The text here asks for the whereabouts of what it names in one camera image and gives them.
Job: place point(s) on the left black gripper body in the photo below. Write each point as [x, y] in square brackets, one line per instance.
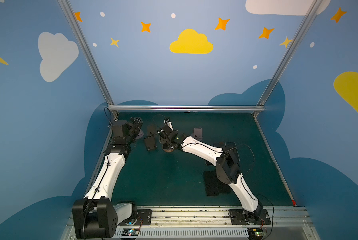
[136, 125]

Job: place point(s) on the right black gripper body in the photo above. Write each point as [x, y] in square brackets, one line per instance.
[162, 132]

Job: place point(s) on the black folding phone stand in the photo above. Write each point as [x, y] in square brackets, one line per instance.
[150, 143]

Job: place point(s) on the grey phone stand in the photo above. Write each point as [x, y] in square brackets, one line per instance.
[152, 130]
[140, 135]
[197, 134]

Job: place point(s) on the white-edged phone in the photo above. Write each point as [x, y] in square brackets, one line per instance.
[230, 145]

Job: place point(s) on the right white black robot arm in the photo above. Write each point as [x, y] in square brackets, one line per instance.
[225, 161]

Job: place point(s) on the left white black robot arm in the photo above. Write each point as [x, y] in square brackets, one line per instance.
[95, 216]

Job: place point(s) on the brown round phone stand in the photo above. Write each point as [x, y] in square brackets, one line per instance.
[167, 149]

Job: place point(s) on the left controller board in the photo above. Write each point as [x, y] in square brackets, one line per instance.
[130, 232]

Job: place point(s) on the controller board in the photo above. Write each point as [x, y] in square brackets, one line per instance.
[130, 232]
[255, 234]

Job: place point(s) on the right controller board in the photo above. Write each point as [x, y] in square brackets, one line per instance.
[255, 234]

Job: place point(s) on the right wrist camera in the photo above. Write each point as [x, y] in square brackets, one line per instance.
[167, 121]

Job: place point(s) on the back aluminium frame bar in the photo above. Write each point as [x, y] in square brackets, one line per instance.
[186, 108]

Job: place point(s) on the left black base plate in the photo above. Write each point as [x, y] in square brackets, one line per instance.
[141, 217]

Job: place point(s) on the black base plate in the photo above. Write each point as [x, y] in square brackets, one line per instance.
[141, 217]
[243, 217]

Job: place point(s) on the right aluminium frame post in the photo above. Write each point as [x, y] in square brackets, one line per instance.
[290, 51]

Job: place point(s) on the aluminium frame post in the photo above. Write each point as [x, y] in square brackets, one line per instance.
[75, 26]
[290, 51]

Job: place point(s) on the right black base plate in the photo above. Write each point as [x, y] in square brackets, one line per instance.
[243, 217]

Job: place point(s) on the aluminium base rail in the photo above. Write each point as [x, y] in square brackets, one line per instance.
[214, 223]

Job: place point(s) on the left aluminium frame post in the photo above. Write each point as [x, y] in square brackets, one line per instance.
[75, 26]

